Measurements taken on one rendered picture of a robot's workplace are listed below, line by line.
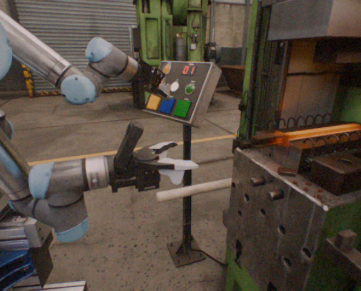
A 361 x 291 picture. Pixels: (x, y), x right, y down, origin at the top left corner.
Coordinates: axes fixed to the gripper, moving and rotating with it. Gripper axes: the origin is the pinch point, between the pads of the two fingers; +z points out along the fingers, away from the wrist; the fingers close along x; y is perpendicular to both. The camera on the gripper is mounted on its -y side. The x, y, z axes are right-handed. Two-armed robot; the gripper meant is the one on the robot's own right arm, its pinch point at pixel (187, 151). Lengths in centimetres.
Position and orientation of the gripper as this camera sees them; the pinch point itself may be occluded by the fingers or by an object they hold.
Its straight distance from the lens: 59.3
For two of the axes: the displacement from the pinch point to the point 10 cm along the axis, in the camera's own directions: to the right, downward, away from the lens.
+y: 0.0, 9.3, 3.7
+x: 3.4, 3.5, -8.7
